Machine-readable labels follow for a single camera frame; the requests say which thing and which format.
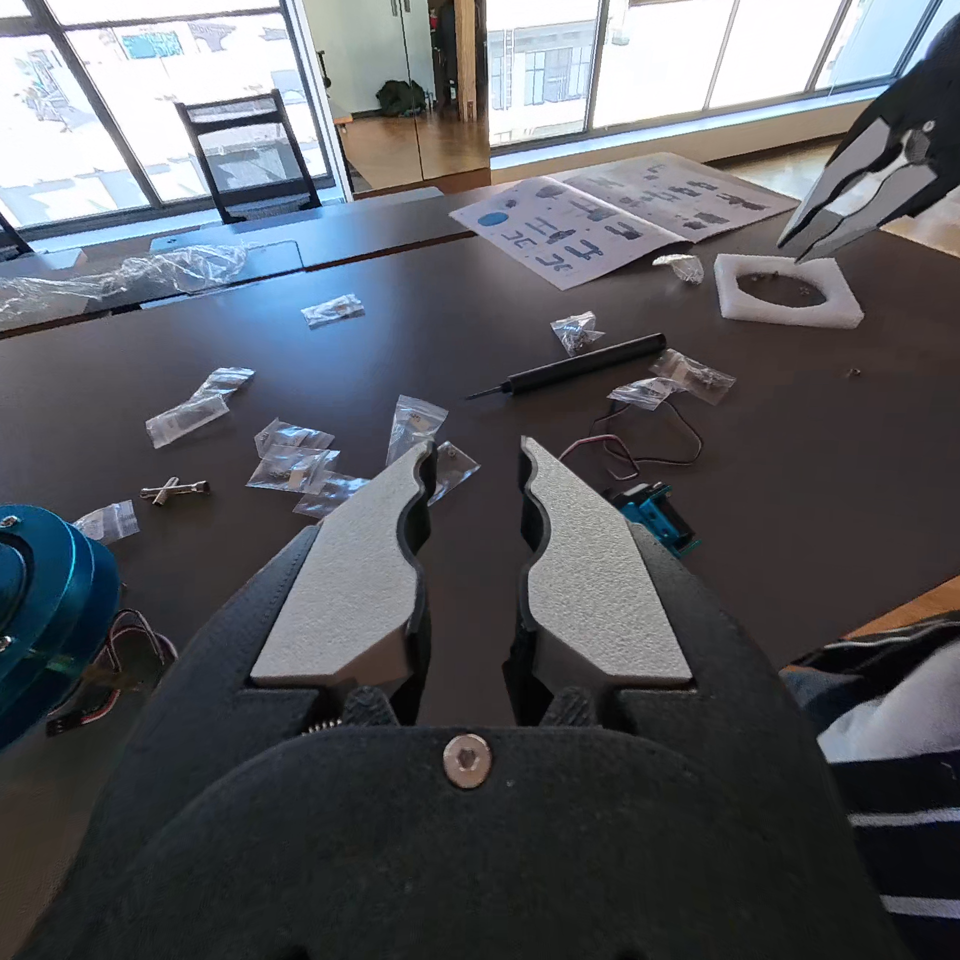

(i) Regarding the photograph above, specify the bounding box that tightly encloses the person's white shirt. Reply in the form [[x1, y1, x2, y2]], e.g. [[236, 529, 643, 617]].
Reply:
[[817, 652, 960, 766]]

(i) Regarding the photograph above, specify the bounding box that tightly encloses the coiled red white black cable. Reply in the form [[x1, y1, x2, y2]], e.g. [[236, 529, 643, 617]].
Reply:
[[45, 609, 180, 736]]

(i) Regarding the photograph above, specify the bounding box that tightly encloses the person's striped black jacket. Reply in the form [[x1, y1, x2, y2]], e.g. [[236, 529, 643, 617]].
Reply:
[[780, 611, 960, 960]]

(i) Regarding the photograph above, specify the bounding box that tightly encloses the red white black servo cable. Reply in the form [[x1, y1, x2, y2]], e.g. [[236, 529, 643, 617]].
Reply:
[[558, 401, 704, 481]]

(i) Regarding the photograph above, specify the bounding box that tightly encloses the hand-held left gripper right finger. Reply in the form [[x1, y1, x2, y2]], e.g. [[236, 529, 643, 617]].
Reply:
[[517, 436, 694, 689]]

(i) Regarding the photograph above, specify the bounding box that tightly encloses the black servo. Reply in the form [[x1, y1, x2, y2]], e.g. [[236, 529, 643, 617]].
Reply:
[[603, 482, 702, 560]]

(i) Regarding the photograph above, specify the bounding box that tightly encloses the clear bag with dark screws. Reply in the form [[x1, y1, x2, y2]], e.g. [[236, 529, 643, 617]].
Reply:
[[651, 348, 736, 406]]

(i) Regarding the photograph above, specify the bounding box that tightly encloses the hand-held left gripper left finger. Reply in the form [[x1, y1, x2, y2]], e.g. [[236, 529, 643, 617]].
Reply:
[[249, 440, 440, 685]]

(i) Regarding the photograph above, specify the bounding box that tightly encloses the clear bag with brass nuts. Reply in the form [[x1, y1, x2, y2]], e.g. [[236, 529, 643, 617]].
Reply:
[[431, 442, 481, 504]]

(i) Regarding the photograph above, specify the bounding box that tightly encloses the small clear plastic screw bag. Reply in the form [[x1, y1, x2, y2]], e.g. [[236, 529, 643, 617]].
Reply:
[[247, 448, 340, 492], [255, 418, 335, 459], [551, 311, 605, 355], [294, 474, 369, 519], [73, 501, 140, 545], [301, 294, 366, 329]]

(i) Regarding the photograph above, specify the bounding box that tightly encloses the open white instruction booklet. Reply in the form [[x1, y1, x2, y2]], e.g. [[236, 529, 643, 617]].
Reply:
[[448, 152, 800, 292]]

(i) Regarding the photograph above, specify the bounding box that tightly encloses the long twisted clear plastic bag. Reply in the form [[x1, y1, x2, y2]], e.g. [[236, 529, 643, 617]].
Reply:
[[146, 367, 255, 450]]

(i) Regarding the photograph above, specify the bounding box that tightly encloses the white foam square with hole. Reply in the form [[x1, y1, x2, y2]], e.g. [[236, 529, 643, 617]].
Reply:
[[712, 253, 866, 331]]

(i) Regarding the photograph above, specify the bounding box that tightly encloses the black chair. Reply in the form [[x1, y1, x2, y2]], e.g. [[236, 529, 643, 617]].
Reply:
[[174, 88, 324, 225]]

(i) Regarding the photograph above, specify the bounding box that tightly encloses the dark green bag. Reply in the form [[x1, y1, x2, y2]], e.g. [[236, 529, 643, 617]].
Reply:
[[375, 78, 429, 117]]

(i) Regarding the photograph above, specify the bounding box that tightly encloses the black screwdriver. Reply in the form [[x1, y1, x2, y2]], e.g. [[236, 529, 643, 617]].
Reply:
[[465, 333, 667, 401]]

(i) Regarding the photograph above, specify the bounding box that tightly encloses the large clear plastic wrap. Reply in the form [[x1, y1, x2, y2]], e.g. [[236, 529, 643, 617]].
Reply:
[[0, 243, 249, 325]]

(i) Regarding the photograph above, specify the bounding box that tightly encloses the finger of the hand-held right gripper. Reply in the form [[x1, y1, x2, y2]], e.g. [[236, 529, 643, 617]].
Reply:
[[793, 161, 944, 264], [776, 118, 899, 251]]

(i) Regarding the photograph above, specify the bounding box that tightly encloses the metal cross wrench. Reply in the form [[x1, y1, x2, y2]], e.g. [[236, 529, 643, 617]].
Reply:
[[140, 476, 211, 507]]

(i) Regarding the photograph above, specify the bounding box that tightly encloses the clear bag with silver nuts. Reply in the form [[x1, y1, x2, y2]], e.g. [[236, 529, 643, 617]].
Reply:
[[609, 377, 687, 410]]

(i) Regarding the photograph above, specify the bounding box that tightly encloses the clear bag with silver screws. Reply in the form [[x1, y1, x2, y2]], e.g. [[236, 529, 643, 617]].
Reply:
[[386, 395, 449, 466]]

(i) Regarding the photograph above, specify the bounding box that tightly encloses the dark brown desk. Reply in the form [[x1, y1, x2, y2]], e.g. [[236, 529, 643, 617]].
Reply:
[[0, 172, 960, 960]]

